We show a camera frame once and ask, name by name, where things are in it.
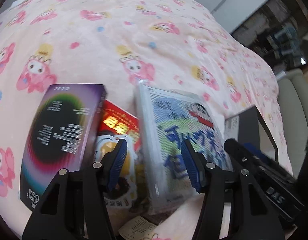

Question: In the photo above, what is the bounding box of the purple cardboard box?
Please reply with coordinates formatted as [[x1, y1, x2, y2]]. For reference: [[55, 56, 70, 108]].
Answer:
[[19, 83, 107, 205]]

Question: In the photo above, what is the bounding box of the paper receipt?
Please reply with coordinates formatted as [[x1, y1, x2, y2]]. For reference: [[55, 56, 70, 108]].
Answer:
[[118, 216, 158, 240]]

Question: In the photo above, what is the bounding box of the black cardboard box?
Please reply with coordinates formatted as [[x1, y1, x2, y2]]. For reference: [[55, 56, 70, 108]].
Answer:
[[224, 106, 279, 163]]

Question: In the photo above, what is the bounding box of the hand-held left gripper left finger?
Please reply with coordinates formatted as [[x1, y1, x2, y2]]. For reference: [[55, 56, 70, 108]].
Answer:
[[22, 138, 128, 240]]

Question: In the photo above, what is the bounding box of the dark cluttered shelf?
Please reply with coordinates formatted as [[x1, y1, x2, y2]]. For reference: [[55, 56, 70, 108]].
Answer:
[[231, 0, 308, 68]]

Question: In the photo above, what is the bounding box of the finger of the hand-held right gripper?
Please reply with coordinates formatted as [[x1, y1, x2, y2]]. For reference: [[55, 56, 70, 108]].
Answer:
[[223, 138, 263, 167]]

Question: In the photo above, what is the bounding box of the red printed food packet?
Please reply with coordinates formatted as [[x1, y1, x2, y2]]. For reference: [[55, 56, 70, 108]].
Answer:
[[94, 99, 149, 214]]

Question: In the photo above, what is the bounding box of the cartoon craft kit pack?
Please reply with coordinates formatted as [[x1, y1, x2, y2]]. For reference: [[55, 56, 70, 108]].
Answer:
[[134, 82, 233, 215]]

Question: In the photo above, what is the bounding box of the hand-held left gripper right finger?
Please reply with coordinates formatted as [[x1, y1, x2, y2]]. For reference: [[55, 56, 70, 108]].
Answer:
[[181, 139, 286, 240]]

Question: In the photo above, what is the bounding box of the pink printed blanket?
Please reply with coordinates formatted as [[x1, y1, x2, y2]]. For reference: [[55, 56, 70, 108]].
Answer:
[[0, 0, 294, 240]]

